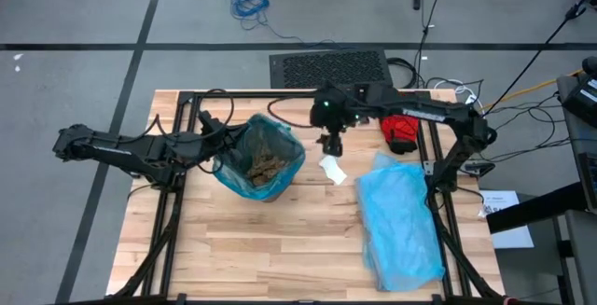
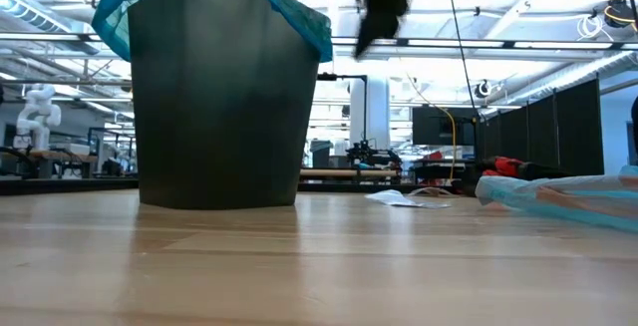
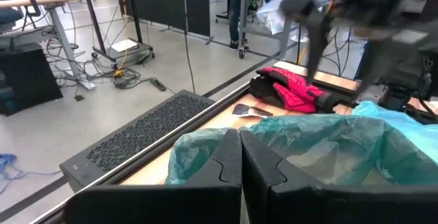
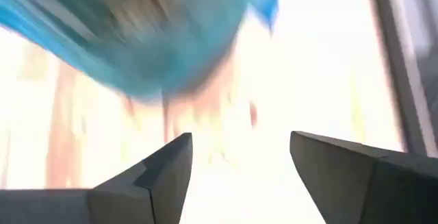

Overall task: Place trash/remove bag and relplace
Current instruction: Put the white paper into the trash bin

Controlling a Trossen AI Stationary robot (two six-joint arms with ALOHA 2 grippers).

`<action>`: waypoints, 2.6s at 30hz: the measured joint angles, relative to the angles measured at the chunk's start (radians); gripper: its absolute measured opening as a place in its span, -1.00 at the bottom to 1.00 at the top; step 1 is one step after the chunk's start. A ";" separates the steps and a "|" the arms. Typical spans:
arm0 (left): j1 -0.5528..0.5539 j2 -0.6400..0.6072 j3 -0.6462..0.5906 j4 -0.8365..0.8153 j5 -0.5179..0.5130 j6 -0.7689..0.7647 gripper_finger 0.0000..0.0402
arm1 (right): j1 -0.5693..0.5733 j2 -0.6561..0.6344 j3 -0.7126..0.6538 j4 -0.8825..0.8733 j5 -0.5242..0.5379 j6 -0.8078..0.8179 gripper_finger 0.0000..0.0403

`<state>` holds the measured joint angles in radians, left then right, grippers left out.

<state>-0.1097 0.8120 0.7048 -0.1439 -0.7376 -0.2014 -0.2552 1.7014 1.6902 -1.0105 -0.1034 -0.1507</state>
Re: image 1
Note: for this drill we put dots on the brown paper trash heap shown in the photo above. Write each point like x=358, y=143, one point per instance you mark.
x=266, y=167

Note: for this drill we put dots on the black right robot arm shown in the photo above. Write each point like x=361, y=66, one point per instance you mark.
x=420, y=109

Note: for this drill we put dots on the dark grey trash bin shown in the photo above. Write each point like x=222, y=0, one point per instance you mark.
x=274, y=198

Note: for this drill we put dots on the dark grey desk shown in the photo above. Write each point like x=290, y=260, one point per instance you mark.
x=571, y=132

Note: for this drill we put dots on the white printed paper sheet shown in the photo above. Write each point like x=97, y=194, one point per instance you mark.
x=501, y=200

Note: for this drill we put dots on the red and black glove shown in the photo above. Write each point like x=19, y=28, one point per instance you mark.
x=398, y=128

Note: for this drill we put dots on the teal blue bin liner bag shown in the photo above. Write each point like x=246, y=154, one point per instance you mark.
x=289, y=174

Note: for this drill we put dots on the white paper scrap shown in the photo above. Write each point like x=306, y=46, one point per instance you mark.
x=333, y=170

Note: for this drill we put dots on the white power strip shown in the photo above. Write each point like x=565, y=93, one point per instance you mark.
x=470, y=100

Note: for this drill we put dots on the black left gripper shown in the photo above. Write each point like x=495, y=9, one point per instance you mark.
x=210, y=146

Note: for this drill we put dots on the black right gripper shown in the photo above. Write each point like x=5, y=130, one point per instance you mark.
x=336, y=109

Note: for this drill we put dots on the black box device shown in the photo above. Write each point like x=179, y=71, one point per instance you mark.
x=580, y=100

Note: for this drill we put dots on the light blue plastic bag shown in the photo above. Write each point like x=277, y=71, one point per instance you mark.
x=401, y=221

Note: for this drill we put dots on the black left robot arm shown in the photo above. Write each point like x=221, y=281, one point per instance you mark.
x=116, y=148

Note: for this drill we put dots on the silver metal bracket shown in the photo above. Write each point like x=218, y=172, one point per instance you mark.
x=428, y=168

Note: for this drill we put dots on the black perforated computer case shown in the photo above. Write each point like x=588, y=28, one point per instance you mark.
x=326, y=67

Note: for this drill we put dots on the black metal table frame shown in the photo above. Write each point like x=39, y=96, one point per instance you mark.
x=261, y=94

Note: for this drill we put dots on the black tripod pole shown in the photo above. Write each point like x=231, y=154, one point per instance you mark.
x=573, y=12

